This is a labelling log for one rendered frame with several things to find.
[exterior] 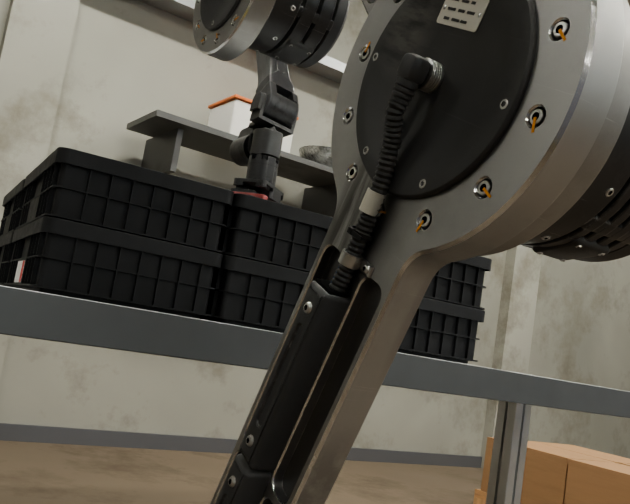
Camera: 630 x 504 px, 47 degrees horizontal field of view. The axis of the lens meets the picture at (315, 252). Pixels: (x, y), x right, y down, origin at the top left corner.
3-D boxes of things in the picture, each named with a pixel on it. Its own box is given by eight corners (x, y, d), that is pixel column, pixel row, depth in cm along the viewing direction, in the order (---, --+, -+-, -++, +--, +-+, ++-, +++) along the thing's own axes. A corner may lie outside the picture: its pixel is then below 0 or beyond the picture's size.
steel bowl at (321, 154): (331, 185, 445) (334, 165, 447) (365, 180, 417) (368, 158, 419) (284, 171, 427) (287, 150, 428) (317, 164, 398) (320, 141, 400)
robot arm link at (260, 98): (263, 88, 135) (300, 108, 139) (234, 100, 144) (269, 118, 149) (246, 147, 133) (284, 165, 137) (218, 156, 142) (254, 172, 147)
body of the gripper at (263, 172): (231, 187, 132) (238, 148, 133) (252, 200, 142) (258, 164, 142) (264, 189, 130) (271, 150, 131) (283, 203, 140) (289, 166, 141)
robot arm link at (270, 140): (264, 120, 134) (289, 129, 137) (246, 127, 139) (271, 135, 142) (258, 156, 133) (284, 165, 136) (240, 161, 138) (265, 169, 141)
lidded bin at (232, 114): (262, 163, 417) (268, 126, 420) (292, 156, 390) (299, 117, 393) (200, 144, 396) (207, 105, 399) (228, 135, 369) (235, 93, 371)
